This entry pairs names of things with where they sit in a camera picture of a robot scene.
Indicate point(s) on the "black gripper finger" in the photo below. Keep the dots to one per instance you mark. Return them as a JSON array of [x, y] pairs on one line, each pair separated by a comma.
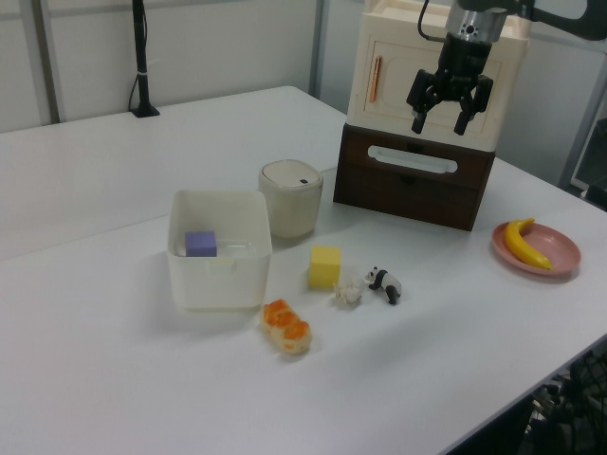
[[421, 97], [474, 102]]

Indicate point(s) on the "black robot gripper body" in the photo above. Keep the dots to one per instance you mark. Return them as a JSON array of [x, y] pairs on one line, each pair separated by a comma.
[[462, 57]]

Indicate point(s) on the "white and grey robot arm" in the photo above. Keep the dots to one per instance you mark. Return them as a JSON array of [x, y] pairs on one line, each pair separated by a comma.
[[536, 12]]

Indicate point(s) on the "white plastic basket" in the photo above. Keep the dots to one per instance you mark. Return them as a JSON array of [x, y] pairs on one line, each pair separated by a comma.
[[218, 279]]

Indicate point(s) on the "cream toy cabinet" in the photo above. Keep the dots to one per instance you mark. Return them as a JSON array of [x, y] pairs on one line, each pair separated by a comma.
[[398, 61]]

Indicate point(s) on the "dark brown drawer unit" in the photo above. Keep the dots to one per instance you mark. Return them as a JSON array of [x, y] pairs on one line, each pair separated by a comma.
[[408, 189]]

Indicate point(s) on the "yellow toy banana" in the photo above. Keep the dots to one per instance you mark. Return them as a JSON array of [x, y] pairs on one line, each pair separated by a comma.
[[519, 242]]

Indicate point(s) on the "beige lidded mini bin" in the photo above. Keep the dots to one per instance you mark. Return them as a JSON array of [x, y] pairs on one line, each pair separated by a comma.
[[290, 199]]

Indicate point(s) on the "pink plate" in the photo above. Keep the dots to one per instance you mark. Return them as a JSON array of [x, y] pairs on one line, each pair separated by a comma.
[[550, 251]]

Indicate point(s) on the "black and white panda figure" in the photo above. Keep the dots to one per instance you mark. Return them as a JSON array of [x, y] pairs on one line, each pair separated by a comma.
[[386, 283]]

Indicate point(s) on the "yellow foam cube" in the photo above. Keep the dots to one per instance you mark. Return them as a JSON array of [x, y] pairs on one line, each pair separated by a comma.
[[324, 267]]

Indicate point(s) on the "white popcorn toy piece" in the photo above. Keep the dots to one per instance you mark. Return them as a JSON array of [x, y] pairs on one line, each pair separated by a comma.
[[348, 291]]

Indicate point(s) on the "purple foam cube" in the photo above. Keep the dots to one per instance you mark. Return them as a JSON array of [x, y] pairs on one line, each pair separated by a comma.
[[201, 243]]

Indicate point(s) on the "black pole stand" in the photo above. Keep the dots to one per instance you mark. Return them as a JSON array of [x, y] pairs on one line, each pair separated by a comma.
[[141, 61]]

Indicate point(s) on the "black chair under table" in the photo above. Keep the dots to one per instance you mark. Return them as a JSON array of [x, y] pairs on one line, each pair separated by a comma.
[[569, 407]]

